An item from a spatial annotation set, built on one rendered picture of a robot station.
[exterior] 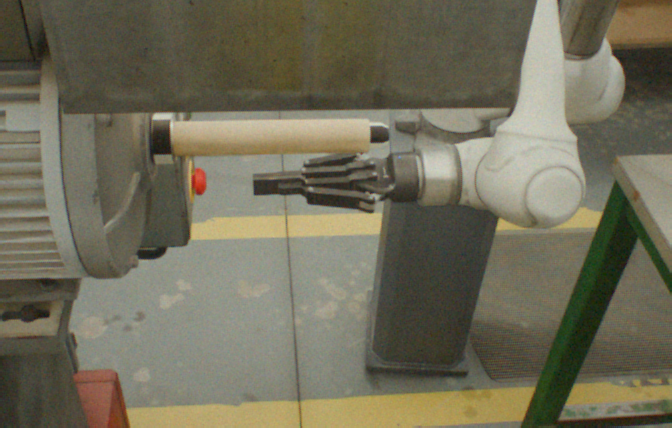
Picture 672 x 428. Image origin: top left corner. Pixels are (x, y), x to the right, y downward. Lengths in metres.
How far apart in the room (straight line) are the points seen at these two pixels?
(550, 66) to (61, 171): 0.62
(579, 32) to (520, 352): 1.04
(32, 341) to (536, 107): 0.64
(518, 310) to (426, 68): 1.83
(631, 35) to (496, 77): 2.39
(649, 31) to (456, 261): 1.45
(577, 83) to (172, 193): 0.84
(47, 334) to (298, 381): 1.37
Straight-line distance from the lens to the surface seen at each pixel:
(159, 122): 0.70
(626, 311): 2.41
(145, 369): 2.10
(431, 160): 1.08
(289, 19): 0.47
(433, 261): 1.78
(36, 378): 0.97
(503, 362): 2.16
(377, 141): 0.71
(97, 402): 1.30
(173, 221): 1.04
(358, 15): 0.47
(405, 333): 1.98
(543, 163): 0.92
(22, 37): 0.59
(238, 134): 0.70
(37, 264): 0.68
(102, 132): 0.61
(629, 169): 1.32
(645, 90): 3.48
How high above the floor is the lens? 1.67
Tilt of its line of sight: 41 degrees down
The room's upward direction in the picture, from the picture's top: 4 degrees clockwise
